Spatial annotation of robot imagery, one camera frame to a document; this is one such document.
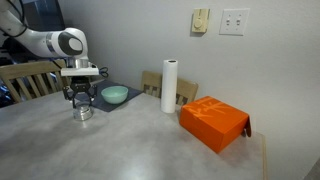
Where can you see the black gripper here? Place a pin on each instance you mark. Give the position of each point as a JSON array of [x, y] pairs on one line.
[[80, 85]]

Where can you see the silver round jar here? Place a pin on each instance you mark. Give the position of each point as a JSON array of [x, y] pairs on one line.
[[82, 114]]

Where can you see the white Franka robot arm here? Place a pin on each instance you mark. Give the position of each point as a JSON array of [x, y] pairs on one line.
[[40, 41]]

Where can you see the dark blue cloth placemat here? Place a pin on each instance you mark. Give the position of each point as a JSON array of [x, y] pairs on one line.
[[106, 100]]

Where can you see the mint green bowl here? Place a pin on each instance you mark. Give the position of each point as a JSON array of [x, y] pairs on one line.
[[114, 94]]

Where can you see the wooden chair with slatted backrest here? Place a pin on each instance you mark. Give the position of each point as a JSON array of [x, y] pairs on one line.
[[30, 71]]

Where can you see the white paper towel roll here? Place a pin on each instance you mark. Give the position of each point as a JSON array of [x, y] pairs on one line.
[[169, 86]]

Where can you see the dark background monitor panel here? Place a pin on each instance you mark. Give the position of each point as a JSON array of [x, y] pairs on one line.
[[43, 15]]

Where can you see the wooden chair with short backrest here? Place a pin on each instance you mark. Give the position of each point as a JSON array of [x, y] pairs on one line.
[[186, 88]]

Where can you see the orange cardboard box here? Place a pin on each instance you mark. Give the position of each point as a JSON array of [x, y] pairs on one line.
[[213, 121]]

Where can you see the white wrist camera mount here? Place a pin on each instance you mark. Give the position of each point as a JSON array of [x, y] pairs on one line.
[[79, 71]]

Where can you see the beige wall thermostat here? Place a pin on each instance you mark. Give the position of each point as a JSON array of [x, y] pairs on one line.
[[200, 20]]

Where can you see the white double light switch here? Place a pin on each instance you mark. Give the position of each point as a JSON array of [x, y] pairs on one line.
[[234, 21]]

